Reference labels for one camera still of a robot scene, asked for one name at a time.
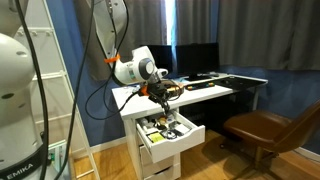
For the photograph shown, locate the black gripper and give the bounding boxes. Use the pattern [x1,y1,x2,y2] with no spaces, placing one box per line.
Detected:
[146,80,173,115]

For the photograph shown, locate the yellow box in drawer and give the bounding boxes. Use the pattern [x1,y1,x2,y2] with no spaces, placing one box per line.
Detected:
[147,132,166,144]

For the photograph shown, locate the white open drawer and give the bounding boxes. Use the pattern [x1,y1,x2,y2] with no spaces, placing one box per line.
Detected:
[134,109,206,164]

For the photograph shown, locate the white drawer unit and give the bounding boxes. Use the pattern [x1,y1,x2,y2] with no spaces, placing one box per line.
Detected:
[123,116,183,180]

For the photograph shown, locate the white desk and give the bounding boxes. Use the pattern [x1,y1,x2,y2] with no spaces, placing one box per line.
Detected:
[111,73,269,122]

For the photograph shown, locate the metal tin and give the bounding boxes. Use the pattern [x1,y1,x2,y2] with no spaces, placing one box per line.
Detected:
[163,122,191,140]

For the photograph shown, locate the black earphones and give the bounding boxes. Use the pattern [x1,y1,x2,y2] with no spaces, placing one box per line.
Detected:
[164,130,178,140]

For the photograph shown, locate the teal cloth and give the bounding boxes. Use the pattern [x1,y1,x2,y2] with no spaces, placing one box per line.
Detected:
[173,77,190,84]

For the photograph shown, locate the black keypad coloured keys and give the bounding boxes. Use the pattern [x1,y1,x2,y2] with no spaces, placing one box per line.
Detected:
[184,81,216,92]

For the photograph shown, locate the black monitor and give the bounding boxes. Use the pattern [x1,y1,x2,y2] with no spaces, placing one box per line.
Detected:
[143,44,174,75]
[175,42,221,82]

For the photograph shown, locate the black desk mat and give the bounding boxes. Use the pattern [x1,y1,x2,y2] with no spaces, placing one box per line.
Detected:
[213,75,259,90]

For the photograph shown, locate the grey curtain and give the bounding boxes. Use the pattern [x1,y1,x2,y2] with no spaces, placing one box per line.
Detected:
[73,0,167,82]
[174,0,320,72]

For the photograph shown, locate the brown leather chair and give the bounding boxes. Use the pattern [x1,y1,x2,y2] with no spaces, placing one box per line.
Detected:
[219,99,320,180]

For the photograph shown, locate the white ladder shelf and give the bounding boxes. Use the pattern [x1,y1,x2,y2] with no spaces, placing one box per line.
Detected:
[14,0,101,180]

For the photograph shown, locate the white storage box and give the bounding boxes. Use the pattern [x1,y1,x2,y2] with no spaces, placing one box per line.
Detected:
[47,140,73,180]

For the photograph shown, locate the orange cable strap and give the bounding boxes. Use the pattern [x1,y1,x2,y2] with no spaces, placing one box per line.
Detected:
[103,53,121,64]

